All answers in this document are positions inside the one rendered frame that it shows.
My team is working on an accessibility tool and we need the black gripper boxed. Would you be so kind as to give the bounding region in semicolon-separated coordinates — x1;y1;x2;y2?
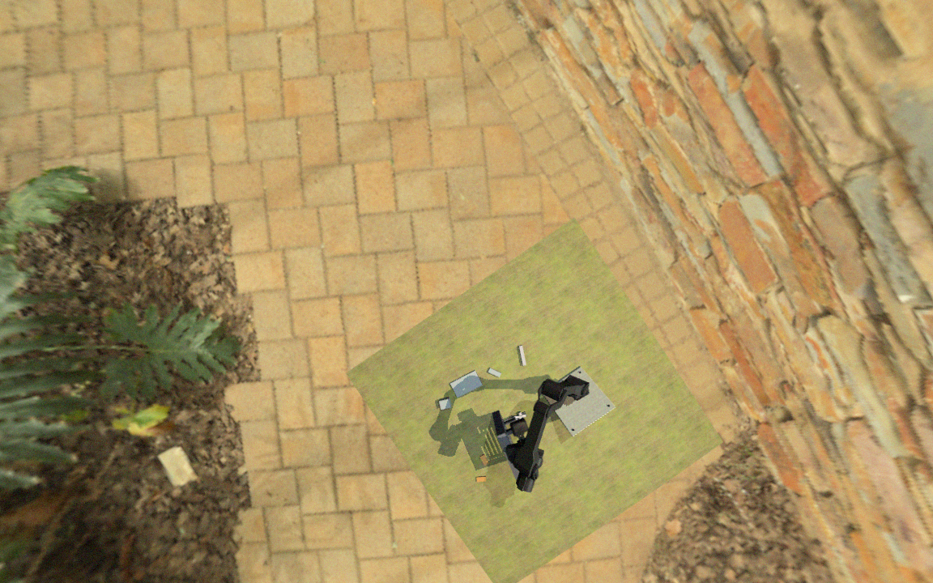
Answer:
510;418;528;446

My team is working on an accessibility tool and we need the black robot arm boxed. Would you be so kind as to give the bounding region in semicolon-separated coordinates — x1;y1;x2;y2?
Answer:
505;375;590;492

